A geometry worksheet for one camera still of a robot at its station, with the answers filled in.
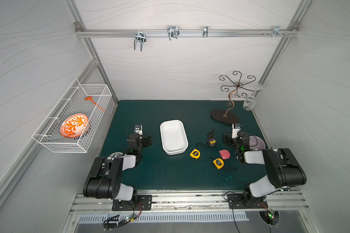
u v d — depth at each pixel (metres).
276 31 0.77
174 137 0.98
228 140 0.86
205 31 0.79
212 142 0.93
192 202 0.75
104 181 0.43
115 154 0.86
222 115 1.10
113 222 0.72
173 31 0.77
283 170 0.46
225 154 0.90
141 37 0.78
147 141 0.84
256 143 0.92
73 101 0.70
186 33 0.80
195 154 0.89
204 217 0.70
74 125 0.64
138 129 0.80
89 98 0.79
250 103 0.89
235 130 0.84
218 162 0.86
